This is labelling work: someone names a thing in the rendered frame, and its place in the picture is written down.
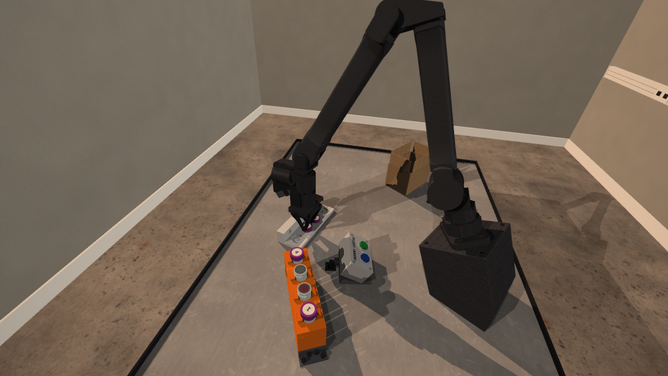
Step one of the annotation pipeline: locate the brown cardboard box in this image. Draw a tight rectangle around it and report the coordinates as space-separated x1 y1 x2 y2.
385 142 430 196

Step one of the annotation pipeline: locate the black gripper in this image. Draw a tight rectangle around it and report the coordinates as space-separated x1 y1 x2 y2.
289 189 324 231

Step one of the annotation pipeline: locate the beige key housing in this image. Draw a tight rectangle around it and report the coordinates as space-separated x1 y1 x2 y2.
325 232 373 285

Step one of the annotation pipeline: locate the black table edge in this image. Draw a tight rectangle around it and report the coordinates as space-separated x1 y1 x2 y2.
127 139 566 376

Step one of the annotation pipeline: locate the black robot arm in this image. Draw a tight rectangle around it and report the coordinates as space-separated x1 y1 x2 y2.
271 0 491 250

